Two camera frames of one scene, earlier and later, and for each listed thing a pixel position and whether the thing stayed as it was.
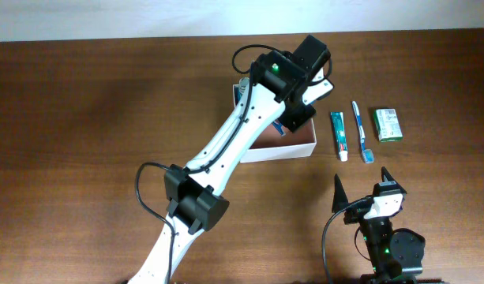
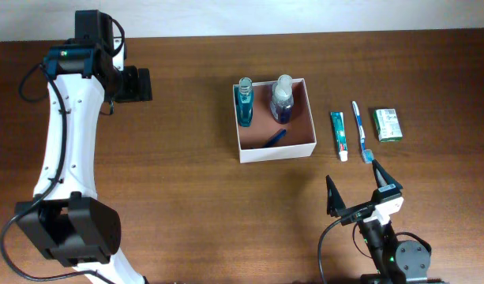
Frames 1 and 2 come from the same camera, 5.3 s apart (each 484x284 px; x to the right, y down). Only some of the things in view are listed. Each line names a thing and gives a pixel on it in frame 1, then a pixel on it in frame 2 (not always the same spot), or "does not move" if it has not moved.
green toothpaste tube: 339,129 does not move
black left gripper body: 296,113 -> 125,88
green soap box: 388,125 does not move
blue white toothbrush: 367,154 does not move
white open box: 272,146 does not move
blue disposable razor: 279,126 -> 275,139
